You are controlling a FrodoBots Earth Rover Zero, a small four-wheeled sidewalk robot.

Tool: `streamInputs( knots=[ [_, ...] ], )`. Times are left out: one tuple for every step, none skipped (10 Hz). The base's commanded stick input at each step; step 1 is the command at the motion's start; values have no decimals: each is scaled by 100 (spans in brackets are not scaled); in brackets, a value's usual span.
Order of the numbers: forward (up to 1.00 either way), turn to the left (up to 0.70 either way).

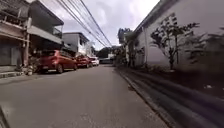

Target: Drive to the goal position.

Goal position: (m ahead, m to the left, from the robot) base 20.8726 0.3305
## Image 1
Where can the white car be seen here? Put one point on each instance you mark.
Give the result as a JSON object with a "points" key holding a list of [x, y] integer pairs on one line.
{"points": [[95, 61]]}

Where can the dark bushy tree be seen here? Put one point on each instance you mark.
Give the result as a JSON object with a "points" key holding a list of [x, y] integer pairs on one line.
{"points": [[128, 46]]}

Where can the small red car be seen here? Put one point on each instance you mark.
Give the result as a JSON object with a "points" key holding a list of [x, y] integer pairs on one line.
{"points": [[82, 61]]}

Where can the pale grey building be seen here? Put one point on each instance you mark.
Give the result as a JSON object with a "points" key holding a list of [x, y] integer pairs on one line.
{"points": [[76, 42]]}

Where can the grey asphalt road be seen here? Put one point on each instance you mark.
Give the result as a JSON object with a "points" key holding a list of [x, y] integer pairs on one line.
{"points": [[83, 96]]}

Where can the large red car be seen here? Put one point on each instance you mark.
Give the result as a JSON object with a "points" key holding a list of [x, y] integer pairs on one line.
{"points": [[56, 61]]}

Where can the slender tree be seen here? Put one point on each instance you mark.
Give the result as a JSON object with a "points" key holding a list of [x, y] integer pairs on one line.
{"points": [[171, 41]]}

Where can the dark roadside gutter strip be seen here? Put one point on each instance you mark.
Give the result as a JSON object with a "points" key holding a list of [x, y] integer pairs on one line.
{"points": [[180, 95]]}

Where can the building with balcony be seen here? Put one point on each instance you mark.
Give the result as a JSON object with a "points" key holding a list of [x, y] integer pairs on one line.
{"points": [[23, 33]]}

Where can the grey kerb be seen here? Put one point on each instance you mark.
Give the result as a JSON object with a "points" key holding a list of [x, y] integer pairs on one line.
{"points": [[8, 74]]}

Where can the long white wall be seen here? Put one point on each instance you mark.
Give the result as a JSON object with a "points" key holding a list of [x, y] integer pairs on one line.
{"points": [[186, 30]]}

